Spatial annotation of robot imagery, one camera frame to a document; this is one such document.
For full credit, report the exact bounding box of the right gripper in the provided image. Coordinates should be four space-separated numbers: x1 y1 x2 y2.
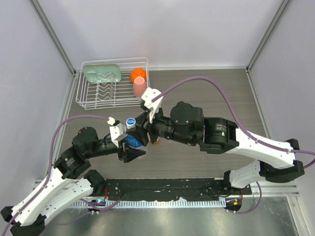
126 106 195 148

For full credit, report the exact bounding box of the blue label water bottle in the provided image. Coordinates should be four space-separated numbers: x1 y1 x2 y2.
125 118 143 149

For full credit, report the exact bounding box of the white blue bottle cap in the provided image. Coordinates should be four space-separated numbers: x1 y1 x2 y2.
126 118 136 129

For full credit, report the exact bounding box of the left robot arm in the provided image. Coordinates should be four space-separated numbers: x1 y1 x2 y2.
0 127 146 236

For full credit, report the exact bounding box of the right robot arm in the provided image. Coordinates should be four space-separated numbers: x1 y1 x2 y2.
126 101 305 194

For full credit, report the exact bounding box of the pink cup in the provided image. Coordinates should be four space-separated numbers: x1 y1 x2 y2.
133 77 147 98

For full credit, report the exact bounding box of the orange bowl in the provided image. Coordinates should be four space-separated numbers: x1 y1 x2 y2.
130 68 147 83

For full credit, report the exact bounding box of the green plastic tray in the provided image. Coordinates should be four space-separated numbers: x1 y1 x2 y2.
82 64 121 84

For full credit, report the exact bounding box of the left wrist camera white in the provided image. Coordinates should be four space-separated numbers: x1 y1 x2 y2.
107 117 127 145

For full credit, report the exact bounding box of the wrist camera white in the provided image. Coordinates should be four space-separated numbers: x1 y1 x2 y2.
139 87 163 115
107 117 127 145

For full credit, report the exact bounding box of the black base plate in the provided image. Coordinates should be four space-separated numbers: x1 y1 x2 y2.
90 178 252 202

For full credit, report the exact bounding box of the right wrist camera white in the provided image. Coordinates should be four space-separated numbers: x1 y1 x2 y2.
139 87 163 115

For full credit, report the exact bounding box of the white wire dish rack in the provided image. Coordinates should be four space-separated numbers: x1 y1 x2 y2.
75 57 150 110

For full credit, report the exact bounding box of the white slotted cable duct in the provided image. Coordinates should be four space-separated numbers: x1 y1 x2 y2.
71 197 227 209

